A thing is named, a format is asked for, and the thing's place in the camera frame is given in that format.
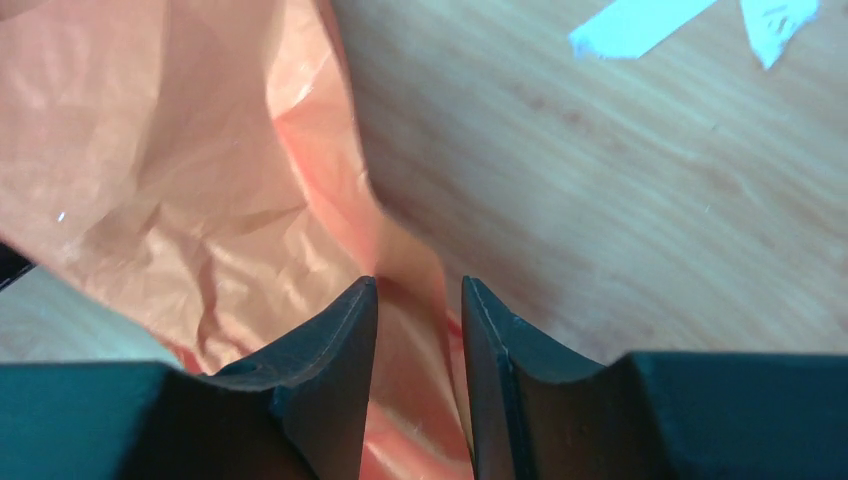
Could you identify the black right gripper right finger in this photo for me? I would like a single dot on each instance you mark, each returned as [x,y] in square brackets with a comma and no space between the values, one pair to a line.
[540,410]

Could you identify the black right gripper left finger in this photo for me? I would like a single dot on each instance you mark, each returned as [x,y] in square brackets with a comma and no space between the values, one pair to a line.
[295,409]

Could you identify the orange wrapping paper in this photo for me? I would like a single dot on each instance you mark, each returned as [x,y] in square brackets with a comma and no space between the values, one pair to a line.
[197,167]

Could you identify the white ribbon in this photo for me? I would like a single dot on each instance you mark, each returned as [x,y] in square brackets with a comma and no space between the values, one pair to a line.
[630,29]

